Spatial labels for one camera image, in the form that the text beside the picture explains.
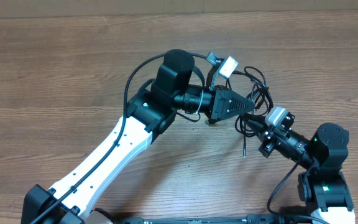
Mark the black USB-C cable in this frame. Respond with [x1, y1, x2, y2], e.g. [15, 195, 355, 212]
[225, 66, 275, 159]

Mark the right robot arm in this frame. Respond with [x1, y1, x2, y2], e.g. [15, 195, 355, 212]
[240, 111, 356, 223]

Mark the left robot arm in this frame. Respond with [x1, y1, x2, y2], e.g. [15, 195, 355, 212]
[21, 49, 255, 223]

